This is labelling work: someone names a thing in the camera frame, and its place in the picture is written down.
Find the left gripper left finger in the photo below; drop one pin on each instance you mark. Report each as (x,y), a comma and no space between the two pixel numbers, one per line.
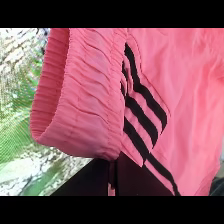
(90,180)

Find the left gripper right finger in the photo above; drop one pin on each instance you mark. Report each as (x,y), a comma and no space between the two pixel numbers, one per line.
(133,180)

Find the red striped shorts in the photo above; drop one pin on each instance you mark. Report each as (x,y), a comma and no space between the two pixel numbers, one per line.
(173,86)

